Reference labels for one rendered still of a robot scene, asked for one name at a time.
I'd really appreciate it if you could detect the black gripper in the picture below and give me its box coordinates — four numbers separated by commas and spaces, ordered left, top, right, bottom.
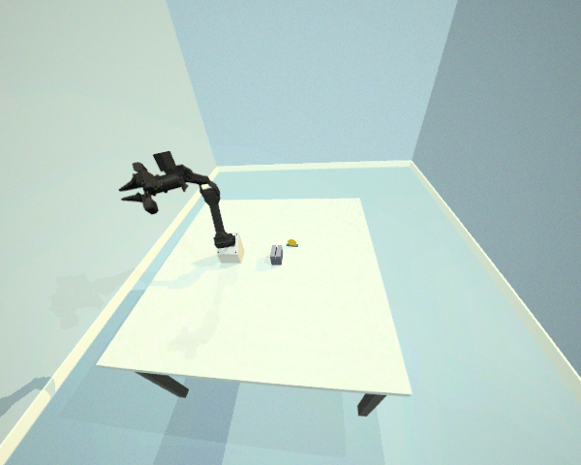
119, 162, 168, 214

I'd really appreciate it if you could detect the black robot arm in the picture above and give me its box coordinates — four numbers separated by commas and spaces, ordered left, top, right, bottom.
135, 151, 235, 249

